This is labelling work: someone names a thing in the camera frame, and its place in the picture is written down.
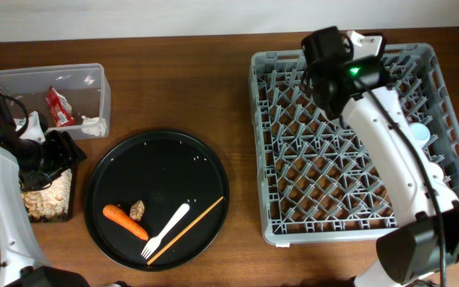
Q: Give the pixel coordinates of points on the blue cup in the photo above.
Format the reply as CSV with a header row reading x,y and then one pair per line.
x,y
421,132

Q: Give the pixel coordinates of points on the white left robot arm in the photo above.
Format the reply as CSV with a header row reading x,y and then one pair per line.
x,y
22,262

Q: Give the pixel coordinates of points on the grey dishwasher rack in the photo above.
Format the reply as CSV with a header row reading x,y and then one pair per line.
x,y
316,181

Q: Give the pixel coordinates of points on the clear plastic waste bin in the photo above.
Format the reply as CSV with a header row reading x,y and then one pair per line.
x,y
85,87

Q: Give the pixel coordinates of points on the wooden chopstick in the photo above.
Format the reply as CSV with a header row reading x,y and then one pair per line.
x,y
184,231

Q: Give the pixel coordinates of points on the black rectangular tray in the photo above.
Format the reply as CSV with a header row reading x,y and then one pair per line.
x,y
70,195

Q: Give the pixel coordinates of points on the cream paper cup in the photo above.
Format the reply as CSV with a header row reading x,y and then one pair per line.
x,y
436,173

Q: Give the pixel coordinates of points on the orange carrot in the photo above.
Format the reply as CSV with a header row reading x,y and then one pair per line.
x,y
118,216

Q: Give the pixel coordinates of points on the red snack wrapper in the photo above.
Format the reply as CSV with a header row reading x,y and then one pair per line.
x,y
59,108

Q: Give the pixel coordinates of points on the white tissue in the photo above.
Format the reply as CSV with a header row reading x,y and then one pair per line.
x,y
94,126

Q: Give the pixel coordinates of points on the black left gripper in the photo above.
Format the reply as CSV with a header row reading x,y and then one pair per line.
x,y
68,153

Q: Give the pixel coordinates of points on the brown food scrap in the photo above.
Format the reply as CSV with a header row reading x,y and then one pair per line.
x,y
137,210

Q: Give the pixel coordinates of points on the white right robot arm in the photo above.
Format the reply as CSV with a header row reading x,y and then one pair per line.
x,y
349,83

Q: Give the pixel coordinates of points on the white plastic fork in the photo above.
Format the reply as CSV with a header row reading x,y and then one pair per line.
x,y
165,231

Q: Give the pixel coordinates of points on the rice and peanut leftovers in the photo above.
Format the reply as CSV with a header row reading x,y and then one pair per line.
x,y
50,199

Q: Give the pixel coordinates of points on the round black serving tray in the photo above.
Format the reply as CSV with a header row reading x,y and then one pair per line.
x,y
164,169

